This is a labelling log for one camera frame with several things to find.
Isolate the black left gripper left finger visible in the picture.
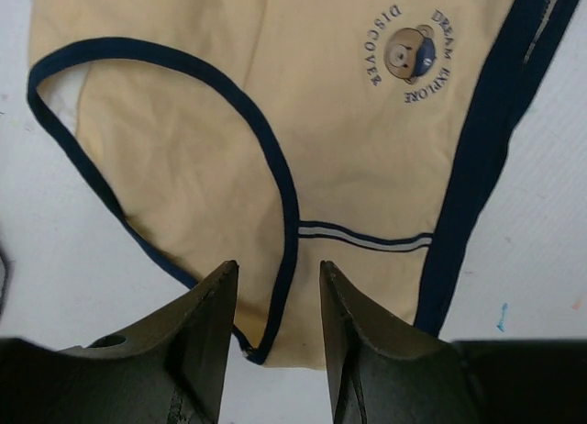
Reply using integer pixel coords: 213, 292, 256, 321
55, 261, 238, 423

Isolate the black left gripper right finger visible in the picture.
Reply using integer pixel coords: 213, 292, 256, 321
319, 262, 484, 423

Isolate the beige underwear with navy trim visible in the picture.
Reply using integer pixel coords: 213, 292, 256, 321
28, 0, 580, 368

